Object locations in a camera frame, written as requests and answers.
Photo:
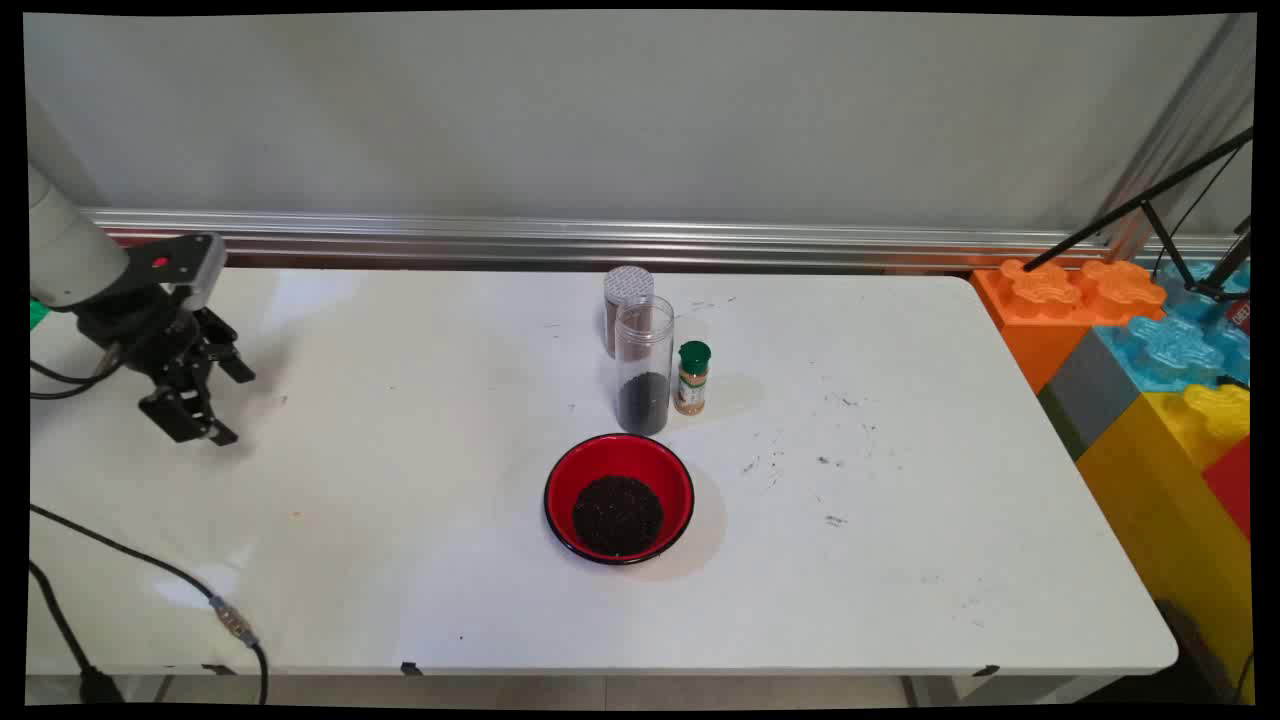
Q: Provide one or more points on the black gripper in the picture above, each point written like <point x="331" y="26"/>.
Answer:
<point x="150" y="340"/>

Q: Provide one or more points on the clear plastic jar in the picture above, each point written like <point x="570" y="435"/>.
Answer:
<point x="643" y="400"/>

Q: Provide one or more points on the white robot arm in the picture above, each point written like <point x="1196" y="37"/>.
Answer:
<point x="70" y="250"/>

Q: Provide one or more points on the green toy block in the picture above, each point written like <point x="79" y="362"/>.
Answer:
<point x="38" y="315"/>

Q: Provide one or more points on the red bowl black rim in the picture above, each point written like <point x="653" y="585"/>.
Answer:
<point x="600" y="460"/>

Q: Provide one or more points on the brown spice jar foil seal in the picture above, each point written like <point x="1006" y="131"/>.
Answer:
<point x="625" y="285"/>

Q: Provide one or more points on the black seed pile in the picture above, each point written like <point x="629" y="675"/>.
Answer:
<point x="617" y="515"/>

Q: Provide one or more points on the small spice bottle green cap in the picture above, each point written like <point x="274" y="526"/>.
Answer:
<point x="690" y="385"/>

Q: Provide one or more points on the orange toy block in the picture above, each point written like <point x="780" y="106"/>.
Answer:
<point x="1040" y="330"/>

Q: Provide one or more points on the grey toy block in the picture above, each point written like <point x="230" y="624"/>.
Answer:
<point x="1090" y="395"/>

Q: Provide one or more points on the black tripod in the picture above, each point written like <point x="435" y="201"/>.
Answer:
<point x="1100" y="224"/>

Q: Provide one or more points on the translucent blue toy block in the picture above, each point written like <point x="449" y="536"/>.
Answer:
<point x="1170" y="350"/>

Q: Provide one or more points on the red toy block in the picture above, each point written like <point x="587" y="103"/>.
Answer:
<point x="1232" y="485"/>

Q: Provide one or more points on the red cracker box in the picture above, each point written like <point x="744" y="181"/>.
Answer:
<point x="1240" y="317"/>

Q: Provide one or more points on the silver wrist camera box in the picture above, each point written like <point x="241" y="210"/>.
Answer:
<point x="195" y="265"/>

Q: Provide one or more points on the horizontal aluminium rail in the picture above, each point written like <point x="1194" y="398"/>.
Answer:
<point x="500" y="240"/>

